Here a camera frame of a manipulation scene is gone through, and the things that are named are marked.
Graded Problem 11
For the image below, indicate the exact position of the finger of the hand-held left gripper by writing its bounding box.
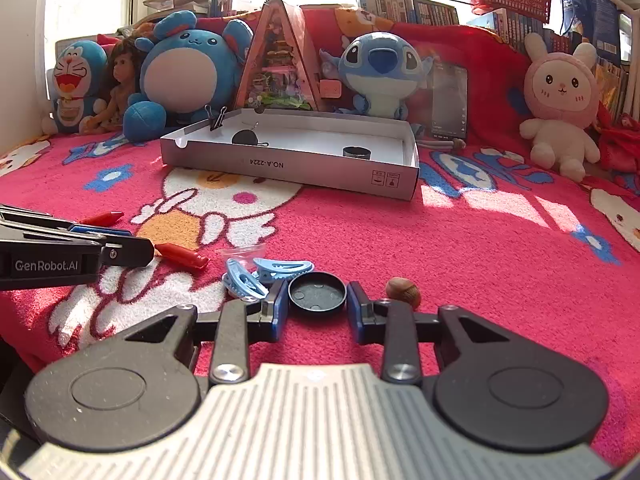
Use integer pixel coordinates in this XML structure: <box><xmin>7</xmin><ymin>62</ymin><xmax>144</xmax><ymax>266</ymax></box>
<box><xmin>100</xmin><ymin>236</ymin><xmax>155</xmax><ymax>267</ymax></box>
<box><xmin>0</xmin><ymin>204</ymin><xmax>134</xmax><ymax>239</ymax></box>

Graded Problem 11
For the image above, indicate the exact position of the pink bunny plush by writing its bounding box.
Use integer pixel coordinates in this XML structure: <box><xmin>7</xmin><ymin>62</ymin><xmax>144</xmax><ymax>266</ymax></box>
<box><xmin>519</xmin><ymin>32</ymin><xmax>601</xmax><ymax>183</ymax></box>

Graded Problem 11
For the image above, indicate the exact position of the brown nut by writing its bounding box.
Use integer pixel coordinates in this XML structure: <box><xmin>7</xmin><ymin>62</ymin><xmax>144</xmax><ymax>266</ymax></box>
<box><xmin>385</xmin><ymin>277</ymin><xmax>422</xmax><ymax>308</ymax></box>

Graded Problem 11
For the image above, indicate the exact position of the black smartphone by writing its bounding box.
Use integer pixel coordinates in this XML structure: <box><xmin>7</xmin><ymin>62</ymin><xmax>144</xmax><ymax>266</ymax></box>
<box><xmin>429</xmin><ymin>57</ymin><xmax>470</xmax><ymax>142</ymax></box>

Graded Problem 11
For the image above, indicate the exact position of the crumpled red cloth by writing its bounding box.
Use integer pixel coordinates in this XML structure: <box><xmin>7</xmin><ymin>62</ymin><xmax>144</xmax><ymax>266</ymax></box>
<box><xmin>592</xmin><ymin>112</ymin><xmax>640</xmax><ymax>172</ymax></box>

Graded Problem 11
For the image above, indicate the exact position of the round blue mouse plush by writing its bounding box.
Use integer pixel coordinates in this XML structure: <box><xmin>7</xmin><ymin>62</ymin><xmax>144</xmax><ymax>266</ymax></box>
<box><xmin>122</xmin><ymin>11</ymin><xmax>254</xmax><ymax>142</ymax></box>

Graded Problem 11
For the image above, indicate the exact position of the red alligator clip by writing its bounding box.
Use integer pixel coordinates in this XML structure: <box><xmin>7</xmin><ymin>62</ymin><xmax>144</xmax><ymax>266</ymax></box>
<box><xmin>155</xmin><ymin>242</ymin><xmax>210</xmax><ymax>270</ymax></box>
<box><xmin>80</xmin><ymin>211</ymin><xmax>125</xmax><ymax>226</ymax></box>

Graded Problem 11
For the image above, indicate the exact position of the brown-haired doll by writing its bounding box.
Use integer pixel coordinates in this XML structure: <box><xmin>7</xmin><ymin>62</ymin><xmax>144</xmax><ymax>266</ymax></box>
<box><xmin>82</xmin><ymin>36</ymin><xmax>146</xmax><ymax>134</ymax></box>

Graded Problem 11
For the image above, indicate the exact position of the triangular miniature house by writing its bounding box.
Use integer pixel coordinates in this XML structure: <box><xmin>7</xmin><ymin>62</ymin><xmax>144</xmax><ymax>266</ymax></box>
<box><xmin>232</xmin><ymin>0</ymin><xmax>326</xmax><ymax>113</ymax></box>

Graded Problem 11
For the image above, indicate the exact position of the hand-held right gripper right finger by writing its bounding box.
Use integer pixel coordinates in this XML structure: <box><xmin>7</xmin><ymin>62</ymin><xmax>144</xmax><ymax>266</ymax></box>
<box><xmin>346</xmin><ymin>281</ymin><xmax>518</xmax><ymax>386</ymax></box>

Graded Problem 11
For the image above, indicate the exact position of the blue alien plush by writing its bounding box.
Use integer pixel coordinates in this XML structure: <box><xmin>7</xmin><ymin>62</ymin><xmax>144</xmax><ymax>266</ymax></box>
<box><xmin>320</xmin><ymin>31</ymin><xmax>433</xmax><ymax>123</ymax></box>

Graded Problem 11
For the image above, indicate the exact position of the blue plastic clip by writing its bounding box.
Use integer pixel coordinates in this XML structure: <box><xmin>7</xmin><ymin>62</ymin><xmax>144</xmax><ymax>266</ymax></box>
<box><xmin>222</xmin><ymin>258</ymin><xmax>271</xmax><ymax>301</ymax></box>
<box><xmin>252</xmin><ymin>257</ymin><xmax>315</xmax><ymax>283</ymax></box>

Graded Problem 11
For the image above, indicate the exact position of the blue carton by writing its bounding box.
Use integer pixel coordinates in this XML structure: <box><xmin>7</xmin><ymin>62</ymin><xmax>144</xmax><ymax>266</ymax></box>
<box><xmin>552</xmin><ymin>0</ymin><xmax>621</xmax><ymax>66</ymax></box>

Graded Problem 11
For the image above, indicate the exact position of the row of books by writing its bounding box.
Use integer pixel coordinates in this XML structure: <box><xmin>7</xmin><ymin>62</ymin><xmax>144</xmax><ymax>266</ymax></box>
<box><xmin>357</xmin><ymin>0</ymin><xmax>640</xmax><ymax>111</ymax></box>

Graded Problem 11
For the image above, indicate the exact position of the white cardboard box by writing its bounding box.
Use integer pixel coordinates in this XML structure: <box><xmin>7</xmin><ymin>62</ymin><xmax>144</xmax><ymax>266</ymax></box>
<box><xmin>160</xmin><ymin>106</ymin><xmax>420</xmax><ymax>202</ymax></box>

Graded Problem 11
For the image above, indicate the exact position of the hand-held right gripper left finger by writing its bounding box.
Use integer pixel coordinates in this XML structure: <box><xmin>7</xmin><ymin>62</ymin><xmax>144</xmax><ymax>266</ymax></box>
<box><xmin>122</xmin><ymin>280</ymin><xmax>292</xmax><ymax>386</ymax></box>

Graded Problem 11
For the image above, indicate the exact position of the clear plastic dome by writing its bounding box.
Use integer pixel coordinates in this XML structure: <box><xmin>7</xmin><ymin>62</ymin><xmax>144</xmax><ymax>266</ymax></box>
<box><xmin>220</xmin><ymin>244</ymin><xmax>268</xmax><ymax>266</ymax></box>

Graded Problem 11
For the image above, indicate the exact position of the blue robot cat plush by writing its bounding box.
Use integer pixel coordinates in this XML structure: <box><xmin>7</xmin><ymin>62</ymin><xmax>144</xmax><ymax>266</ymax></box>
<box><xmin>42</xmin><ymin>40</ymin><xmax>108</xmax><ymax>134</ymax></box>

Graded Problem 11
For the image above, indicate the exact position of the red printed blanket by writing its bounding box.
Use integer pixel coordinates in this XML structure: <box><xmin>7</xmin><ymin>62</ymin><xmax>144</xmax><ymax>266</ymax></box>
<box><xmin>0</xmin><ymin>5</ymin><xmax>640</xmax><ymax>411</ymax></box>

